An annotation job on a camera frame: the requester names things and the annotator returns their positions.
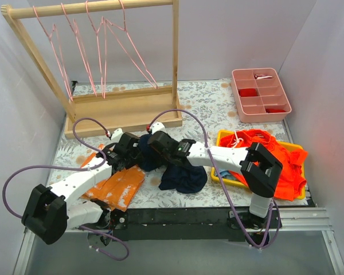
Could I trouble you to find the navy blue shorts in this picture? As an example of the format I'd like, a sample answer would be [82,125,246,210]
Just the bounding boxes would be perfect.
[138,134,208,194]

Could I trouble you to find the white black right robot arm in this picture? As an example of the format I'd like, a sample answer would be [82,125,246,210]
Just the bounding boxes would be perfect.
[147,131,283,228]

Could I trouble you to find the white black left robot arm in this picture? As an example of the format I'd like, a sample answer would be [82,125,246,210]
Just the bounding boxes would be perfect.
[21,129,141,245]

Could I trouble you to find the orange white patterned shorts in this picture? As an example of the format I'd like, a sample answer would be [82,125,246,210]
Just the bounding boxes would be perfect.
[79,151,147,212]

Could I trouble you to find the bright orange shorts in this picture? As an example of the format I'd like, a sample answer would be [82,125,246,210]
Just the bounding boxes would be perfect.
[219,128,309,201]

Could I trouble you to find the wooden clothes rack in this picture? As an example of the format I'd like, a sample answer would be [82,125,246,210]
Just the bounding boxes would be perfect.
[1,1,182,139]

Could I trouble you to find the yellow plastic tray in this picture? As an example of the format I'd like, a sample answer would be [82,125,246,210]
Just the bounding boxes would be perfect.
[210,129,307,201]

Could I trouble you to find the light blue cloth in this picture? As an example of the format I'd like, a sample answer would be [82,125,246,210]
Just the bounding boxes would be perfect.
[219,170,236,180]

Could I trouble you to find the red white item in organizer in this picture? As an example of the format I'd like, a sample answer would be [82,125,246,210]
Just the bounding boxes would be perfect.
[253,74,273,80]

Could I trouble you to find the pink divided organizer tray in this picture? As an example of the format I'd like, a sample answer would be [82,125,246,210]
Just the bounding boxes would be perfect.
[231,68,292,123]

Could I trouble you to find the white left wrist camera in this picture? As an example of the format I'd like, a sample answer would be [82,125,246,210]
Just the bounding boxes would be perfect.
[105,128,124,143]

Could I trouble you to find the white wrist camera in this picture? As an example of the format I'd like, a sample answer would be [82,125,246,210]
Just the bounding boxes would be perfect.
[105,128,124,143]
[146,121,166,135]

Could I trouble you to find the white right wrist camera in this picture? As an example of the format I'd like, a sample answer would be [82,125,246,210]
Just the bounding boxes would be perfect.
[146,121,166,135]

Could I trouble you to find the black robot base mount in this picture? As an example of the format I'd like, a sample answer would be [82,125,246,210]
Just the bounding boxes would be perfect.
[96,207,266,244]

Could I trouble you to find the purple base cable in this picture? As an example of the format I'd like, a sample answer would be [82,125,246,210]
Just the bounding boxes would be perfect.
[77,225,130,261]

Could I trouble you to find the pink wire hanger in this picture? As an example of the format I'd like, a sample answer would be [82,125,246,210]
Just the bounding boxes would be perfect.
[60,3,97,97]
[32,6,73,102]
[85,1,107,99]
[104,1,159,89]

